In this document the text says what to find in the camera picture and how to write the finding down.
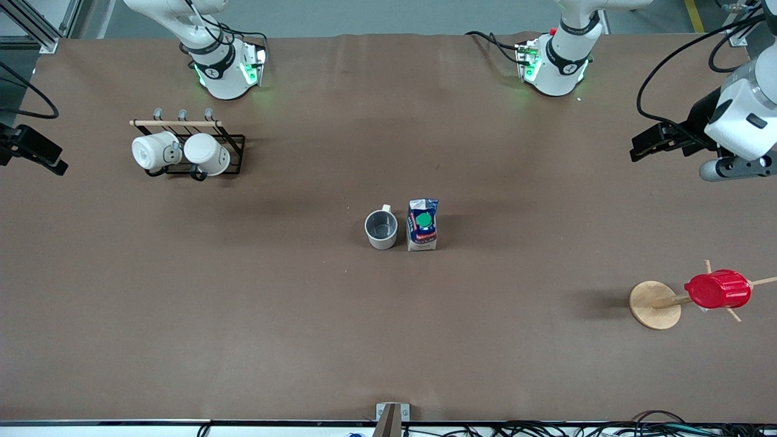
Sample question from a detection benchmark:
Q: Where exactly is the blue white milk carton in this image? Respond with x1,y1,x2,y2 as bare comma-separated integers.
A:
406,198,439,252

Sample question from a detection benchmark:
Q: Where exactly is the grey ribbed HOME mug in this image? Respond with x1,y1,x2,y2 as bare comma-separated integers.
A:
364,205,399,251

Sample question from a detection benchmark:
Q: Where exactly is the red plastic cup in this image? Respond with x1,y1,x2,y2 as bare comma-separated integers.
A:
684,269,753,310

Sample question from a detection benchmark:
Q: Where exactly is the white ribbed mug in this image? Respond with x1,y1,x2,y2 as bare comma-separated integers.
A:
132,131,183,172
183,133,231,177

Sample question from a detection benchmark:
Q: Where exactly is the wooden mug tree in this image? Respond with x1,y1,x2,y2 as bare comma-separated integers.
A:
629,260,777,331

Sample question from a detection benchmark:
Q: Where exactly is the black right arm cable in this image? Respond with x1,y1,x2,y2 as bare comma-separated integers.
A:
0,59,61,120

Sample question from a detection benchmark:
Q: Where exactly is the black wire mug rack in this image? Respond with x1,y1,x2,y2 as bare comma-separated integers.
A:
129,108,246,181

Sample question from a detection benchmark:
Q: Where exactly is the black left base cable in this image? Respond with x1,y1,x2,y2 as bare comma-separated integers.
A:
465,30,530,65

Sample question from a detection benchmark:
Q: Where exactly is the black base cable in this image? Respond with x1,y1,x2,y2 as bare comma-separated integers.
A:
465,30,530,65
182,0,269,55

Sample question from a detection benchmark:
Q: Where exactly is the black right base cable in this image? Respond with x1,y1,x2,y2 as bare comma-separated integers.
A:
182,0,269,55

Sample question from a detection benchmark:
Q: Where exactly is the black floor cable bundle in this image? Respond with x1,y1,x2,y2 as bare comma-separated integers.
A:
401,410,777,437

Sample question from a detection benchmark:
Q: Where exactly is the silver table edge bracket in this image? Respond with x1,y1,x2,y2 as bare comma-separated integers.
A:
376,402,410,422

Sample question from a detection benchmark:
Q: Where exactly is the brown post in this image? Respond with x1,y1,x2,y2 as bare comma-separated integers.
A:
372,405,402,437

